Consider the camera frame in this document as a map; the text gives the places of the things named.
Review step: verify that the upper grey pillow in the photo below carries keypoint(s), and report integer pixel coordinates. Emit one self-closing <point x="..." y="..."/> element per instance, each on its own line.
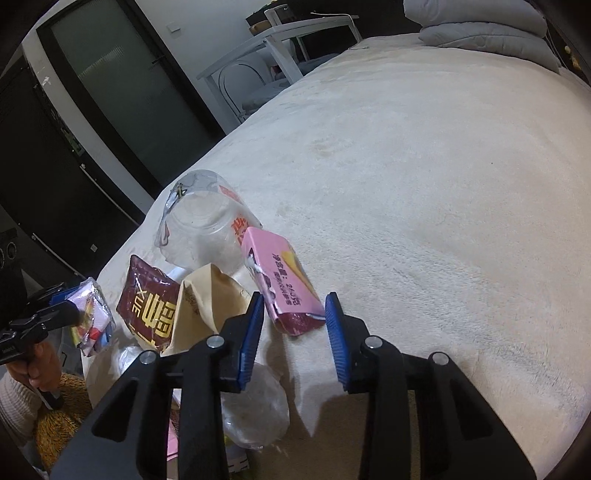
<point x="516" y="14"/>

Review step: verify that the bare left hand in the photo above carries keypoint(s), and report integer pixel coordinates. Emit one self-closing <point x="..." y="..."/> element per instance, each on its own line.
<point x="41" y="370"/>

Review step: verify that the clear plastic cup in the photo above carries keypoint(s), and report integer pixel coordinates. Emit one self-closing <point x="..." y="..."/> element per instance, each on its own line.
<point x="204" y="222"/>

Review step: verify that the white tissue pack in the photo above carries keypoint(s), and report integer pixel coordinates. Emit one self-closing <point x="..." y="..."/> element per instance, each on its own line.
<point x="94" y="328"/>

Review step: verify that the grey pillow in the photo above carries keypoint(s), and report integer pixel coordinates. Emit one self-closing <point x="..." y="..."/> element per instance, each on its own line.
<point x="516" y="14"/>
<point x="491" y="38"/>

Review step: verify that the white plastic bag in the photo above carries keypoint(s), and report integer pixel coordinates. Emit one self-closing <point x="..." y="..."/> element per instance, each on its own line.
<point x="259" y="415"/>

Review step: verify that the white side table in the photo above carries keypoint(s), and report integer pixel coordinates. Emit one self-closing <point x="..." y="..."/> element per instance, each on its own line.
<point x="272" y="39"/>

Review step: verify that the pink snack box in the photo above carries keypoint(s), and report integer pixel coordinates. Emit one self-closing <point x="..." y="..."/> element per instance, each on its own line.
<point x="291" y="300"/>

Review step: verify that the grey cushioned metal chair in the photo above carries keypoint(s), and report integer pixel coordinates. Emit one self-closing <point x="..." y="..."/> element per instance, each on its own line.
<point x="246" y="87"/>

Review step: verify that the brown shaggy rug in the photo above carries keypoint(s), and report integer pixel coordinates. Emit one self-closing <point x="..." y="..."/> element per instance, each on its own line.
<point x="55" y="428"/>

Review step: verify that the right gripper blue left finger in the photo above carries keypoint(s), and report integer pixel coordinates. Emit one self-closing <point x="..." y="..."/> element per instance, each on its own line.
<point x="126" y="434"/>

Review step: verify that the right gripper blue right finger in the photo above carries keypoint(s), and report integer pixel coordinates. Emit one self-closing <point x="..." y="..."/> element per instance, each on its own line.
<point x="425" y="400"/>

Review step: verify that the dark red snack bag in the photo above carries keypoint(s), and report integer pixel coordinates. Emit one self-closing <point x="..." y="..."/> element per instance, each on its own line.
<point x="147" y="304"/>

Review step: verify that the brown paper bag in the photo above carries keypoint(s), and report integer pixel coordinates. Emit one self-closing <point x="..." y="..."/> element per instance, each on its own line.
<point x="207" y="298"/>

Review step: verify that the dark glass door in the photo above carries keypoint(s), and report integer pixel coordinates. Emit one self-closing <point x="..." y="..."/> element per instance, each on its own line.
<point x="129" y="88"/>

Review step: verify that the beige plush bed blanket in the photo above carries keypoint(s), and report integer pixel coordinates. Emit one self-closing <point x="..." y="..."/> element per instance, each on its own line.
<point x="444" y="195"/>

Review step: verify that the lower grey pillow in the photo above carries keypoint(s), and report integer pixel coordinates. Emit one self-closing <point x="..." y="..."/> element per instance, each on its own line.
<point x="491" y="38"/>

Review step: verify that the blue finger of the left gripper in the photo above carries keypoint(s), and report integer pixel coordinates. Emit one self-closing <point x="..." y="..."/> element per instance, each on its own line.
<point x="60" y="315"/>

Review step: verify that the cream sweater left forearm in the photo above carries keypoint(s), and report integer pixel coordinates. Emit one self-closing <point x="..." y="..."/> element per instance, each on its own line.
<point x="19" y="407"/>

